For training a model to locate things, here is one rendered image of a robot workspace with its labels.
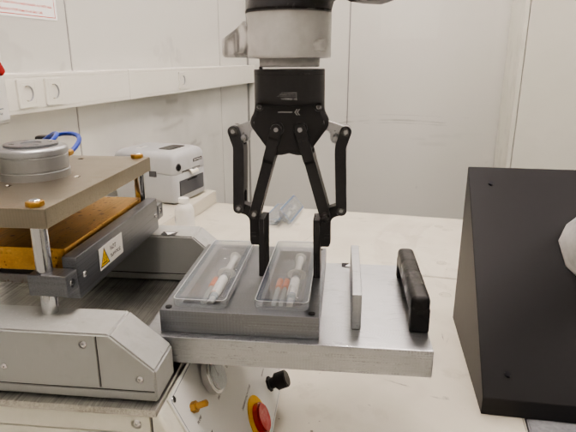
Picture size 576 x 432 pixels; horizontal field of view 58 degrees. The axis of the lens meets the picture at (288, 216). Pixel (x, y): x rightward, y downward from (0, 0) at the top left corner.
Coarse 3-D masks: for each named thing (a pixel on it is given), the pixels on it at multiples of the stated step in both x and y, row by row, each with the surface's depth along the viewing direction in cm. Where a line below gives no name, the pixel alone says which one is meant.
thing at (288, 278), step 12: (276, 252) 66; (288, 252) 66; (300, 252) 66; (312, 252) 66; (276, 264) 62; (288, 264) 62; (300, 264) 62; (312, 264) 62; (264, 276) 59; (276, 276) 59; (288, 276) 59; (300, 276) 59; (264, 288) 56; (276, 288) 56; (288, 288) 56; (300, 288) 55; (264, 300) 53; (276, 300) 53; (288, 300) 53; (300, 300) 53
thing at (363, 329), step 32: (352, 256) 63; (352, 288) 55; (384, 288) 64; (352, 320) 54; (384, 320) 56; (192, 352) 53; (224, 352) 53; (256, 352) 52; (288, 352) 52; (320, 352) 52; (352, 352) 51; (384, 352) 51; (416, 352) 50
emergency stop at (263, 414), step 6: (258, 402) 68; (258, 408) 67; (264, 408) 69; (258, 414) 66; (264, 414) 68; (258, 420) 66; (264, 420) 67; (270, 420) 69; (258, 426) 66; (264, 426) 66; (270, 426) 68
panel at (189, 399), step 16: (192, 368) 57; (224, 368) 64; (240, 368) 69; (256, 368) 74; (272, 368) 80; (176, 384) 53; (192, 384) 56; (240, 384) 67; (256, 384) 72; (176, 400) 51; (192, 400) 54; (208, 400) 58; (224, 400) 61; (240, 400) 65; (256, 400) 69; (272, 400) 75; (176, 416) 51; (192, 416) 53; (208, 416) 56; (224, 416) 60; (240, 416) 63; (272, 416) 72
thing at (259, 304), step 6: (270, 258) 64; (312, 276) 59; (312, 282) 58; (258, 306) 53; (264, 306) 53; (270, 306) 53; (276, 306) 53; (282, 306) 52; (288, 306) 52; (294, 306) 52; (300, 306) 52; (306, 306) 52
